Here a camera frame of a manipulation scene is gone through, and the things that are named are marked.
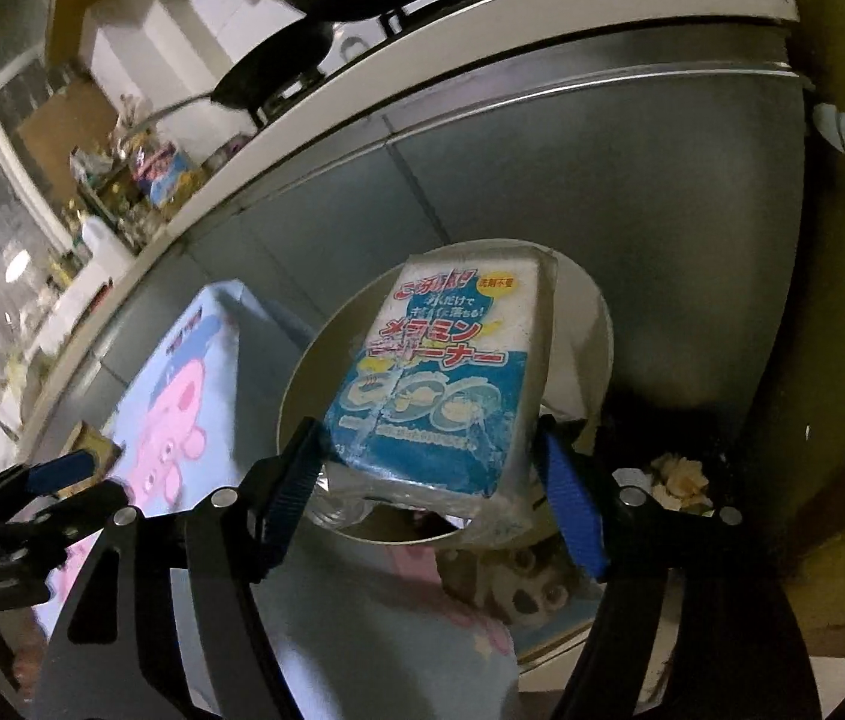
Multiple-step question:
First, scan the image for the crumpled yellowish paper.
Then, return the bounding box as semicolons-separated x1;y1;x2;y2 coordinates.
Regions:
651;454;713;516

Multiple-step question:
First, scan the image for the colourful snack bag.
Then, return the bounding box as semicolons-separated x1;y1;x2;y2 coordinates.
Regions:
133;146;196;209

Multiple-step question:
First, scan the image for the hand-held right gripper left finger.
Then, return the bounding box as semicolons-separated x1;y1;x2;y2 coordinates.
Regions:
28;414;329;720

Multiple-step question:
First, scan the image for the grey kitchen counter cabinet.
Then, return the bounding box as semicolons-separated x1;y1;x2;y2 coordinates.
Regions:
17;0;805;481

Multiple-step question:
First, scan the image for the blue white sponge package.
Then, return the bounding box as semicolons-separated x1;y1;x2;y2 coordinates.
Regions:
321;244;562;548

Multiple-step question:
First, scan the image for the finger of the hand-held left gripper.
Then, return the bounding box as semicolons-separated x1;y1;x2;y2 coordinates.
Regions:
0;448;100;515
0;481;133;567

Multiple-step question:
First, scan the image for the small black frying pan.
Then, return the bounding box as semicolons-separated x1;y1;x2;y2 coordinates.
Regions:
126;19;337;128

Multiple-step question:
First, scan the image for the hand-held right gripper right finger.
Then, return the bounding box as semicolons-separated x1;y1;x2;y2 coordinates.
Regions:
534;414;824;720

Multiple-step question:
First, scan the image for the black gas stove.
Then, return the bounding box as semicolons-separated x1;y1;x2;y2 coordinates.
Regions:
249;0;513;128

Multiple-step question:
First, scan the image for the round beige waste bin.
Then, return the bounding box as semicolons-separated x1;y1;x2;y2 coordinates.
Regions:
276;236;612;548

